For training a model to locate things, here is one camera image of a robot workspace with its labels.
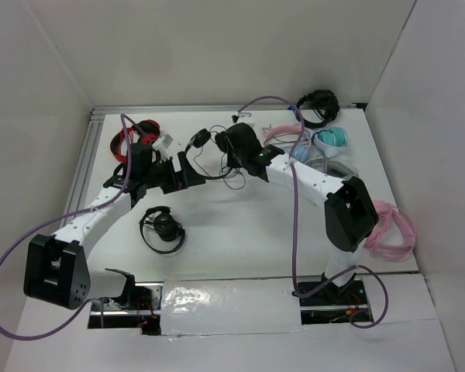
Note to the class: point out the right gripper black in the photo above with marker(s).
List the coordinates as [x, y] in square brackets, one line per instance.
[232, 161]

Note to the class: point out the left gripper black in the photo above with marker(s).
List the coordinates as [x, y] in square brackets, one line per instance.
[182, 179]

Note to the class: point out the black wired headphones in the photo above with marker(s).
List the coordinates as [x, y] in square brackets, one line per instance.
[210, 162]

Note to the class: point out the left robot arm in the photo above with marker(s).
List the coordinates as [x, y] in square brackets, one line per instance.
[56, 265]

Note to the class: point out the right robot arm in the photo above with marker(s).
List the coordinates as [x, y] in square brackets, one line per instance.
[349, 213]

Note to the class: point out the pink blue cat-ear headphones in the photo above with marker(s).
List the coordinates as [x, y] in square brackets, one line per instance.
[288, 137]

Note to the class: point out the small black folded headphones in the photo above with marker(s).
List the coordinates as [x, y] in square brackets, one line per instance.
[160, 220]

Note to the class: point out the grey white headphones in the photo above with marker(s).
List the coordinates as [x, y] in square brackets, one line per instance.
[333, 167]

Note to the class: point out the black headphones at back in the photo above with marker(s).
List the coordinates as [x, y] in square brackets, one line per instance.
[324, 103]

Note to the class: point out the teal white headphones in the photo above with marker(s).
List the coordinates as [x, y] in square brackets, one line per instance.
[331, 142]

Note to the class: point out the glossy white tape sheet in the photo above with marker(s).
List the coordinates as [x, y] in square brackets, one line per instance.
[229, 307]

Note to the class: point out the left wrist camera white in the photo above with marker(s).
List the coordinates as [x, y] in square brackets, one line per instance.
[164, 142]

